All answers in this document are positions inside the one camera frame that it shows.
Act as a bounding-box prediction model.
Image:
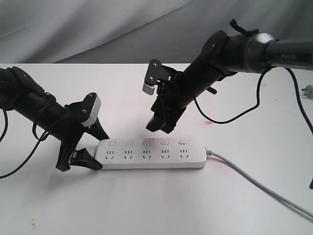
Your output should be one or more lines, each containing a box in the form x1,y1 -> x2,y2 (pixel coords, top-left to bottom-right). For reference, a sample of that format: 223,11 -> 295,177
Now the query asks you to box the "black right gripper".
146,72 -> 196,134

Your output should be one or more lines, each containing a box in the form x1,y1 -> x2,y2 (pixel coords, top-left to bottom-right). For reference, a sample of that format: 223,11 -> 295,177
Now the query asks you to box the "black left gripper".
56,102 -> 110,171

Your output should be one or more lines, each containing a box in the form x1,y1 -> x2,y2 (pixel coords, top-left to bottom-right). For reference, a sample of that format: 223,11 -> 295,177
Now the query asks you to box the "white five-outlet power strip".
95,138 -> 207,170

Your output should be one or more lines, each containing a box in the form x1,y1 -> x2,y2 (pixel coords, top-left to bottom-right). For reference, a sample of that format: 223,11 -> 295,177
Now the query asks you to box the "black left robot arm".
0,67 -> 108,172

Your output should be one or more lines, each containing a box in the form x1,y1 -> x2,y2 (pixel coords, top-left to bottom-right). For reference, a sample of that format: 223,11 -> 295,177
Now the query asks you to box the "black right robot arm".
142,20 -> 313,133

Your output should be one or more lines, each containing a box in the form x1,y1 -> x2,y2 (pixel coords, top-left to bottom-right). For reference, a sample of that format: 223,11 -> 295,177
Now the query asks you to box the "grey plug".
301,85 -> 313,99

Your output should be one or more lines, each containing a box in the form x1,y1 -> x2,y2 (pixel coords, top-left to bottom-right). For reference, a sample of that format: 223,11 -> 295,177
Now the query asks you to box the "grey backdrop cloth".
0,0 -> 313,64

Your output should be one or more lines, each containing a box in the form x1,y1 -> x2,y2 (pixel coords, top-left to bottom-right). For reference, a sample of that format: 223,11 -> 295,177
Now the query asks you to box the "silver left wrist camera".
79,93 -> 101,127

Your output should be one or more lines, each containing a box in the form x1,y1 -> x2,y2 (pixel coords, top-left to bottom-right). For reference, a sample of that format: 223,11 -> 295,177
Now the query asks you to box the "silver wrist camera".
142,59 -> 169,95
79,93 -> 101,127

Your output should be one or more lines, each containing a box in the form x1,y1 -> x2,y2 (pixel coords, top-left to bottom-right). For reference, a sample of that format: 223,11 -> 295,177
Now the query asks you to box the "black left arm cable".
0,93 -> 74,179

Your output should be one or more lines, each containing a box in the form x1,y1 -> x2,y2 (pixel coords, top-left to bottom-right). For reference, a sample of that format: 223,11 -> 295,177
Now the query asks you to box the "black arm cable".
0,93 -> 74,179
193,66 -> 313,190

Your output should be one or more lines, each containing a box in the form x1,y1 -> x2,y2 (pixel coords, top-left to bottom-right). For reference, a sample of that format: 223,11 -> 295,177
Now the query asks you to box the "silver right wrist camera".
142,59 -> 169,95

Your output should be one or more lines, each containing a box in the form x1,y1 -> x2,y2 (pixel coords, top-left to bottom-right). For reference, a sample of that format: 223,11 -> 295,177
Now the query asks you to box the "grey power strip cable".
205,148 -> 313,218

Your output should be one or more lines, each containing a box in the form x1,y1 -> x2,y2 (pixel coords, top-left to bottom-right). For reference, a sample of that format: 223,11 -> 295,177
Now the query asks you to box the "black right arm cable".
193,66 -> 313,190

